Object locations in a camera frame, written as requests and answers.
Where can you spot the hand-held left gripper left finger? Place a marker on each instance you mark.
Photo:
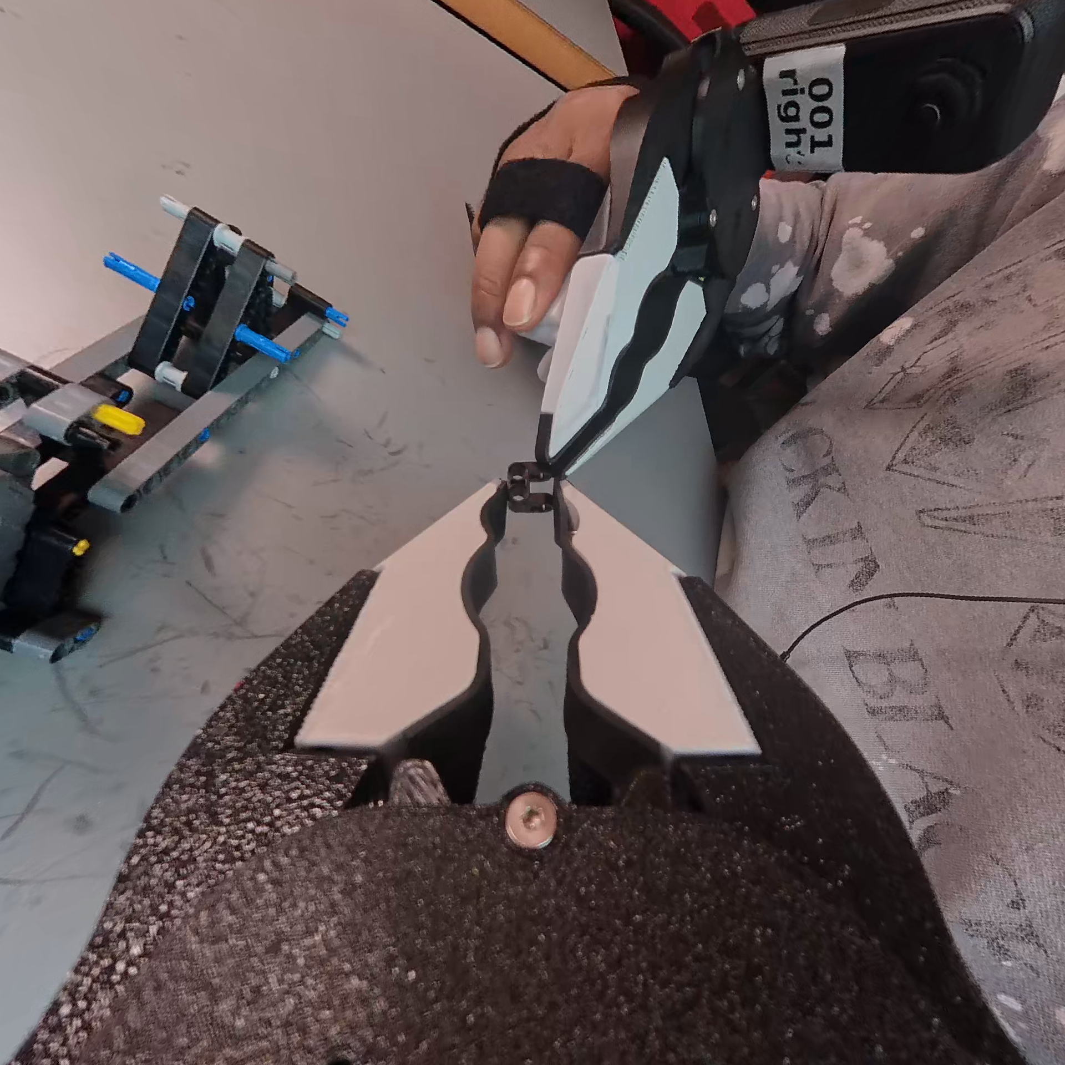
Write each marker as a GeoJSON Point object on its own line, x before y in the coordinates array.
{"type": "Point", "coordinates": [399, 657]}

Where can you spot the black bracket brick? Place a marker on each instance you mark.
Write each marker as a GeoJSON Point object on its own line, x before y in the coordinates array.
{"type": "Point", "coordinates": [304, 301]}
{"type": "Point", "coordinates": [532, 472]}

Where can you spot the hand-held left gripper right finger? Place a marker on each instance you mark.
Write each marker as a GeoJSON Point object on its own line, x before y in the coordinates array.
{"type": "Point", "coordinates": [657, 657]}

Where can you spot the grey desk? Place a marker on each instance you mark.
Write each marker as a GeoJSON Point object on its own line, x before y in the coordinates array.
{"type": "Point", "coordinates": [333, 125]}

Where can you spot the person's right hand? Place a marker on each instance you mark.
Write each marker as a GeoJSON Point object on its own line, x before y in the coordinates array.
{"type": "Point", "coordinates": [516, 274]}

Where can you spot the person's right forearm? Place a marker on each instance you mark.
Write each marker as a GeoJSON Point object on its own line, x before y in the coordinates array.
{"type": "Point", "coordinates": [874, 249]}

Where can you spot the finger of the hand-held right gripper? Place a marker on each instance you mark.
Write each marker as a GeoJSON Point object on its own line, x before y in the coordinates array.
{"type": "Point", "coordinates": [690, 333]}
{"type": "Point", "coordinates": [616, 316]}

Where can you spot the toy brick chassis model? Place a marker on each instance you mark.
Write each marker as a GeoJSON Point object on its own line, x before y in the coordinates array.
{"type": "Point", "coordinates": [166, 449]}

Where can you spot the person's grey patterned shirt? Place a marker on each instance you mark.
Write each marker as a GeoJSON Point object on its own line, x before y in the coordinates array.
{"type": "Point", "coordinates": [915, 749]}

